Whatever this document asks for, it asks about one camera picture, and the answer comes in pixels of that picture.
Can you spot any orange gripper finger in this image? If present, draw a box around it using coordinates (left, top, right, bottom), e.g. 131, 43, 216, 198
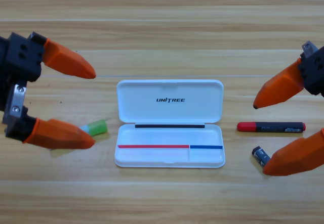
22, 117, 96, 150
262, 127, 324, 177

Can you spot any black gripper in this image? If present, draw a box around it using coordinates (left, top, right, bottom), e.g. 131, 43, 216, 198
0, 31, 97, 144
253, 40, 324, 110

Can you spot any black marker with red cap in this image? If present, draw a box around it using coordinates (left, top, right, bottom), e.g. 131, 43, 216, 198
236, 121, 306, 134

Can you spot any green capped highlighter pen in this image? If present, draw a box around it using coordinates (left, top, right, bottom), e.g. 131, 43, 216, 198
80, 119, 108, 137

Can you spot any white Unitree pencil case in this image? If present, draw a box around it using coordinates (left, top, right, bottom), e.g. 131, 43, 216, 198
114, 79, 226, 169

